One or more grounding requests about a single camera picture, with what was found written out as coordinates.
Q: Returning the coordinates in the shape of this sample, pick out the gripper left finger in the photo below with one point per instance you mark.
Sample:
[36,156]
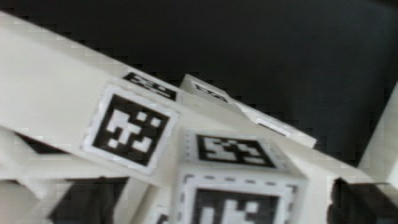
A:
[88,203]

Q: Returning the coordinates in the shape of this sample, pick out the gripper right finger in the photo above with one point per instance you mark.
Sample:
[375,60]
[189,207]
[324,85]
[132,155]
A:
[365,203]

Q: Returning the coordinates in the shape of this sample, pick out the white chair backrest frame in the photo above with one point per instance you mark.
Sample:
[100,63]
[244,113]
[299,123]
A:
[114,115]

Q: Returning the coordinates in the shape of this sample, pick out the white right side rail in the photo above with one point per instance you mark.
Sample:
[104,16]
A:
[379,162]

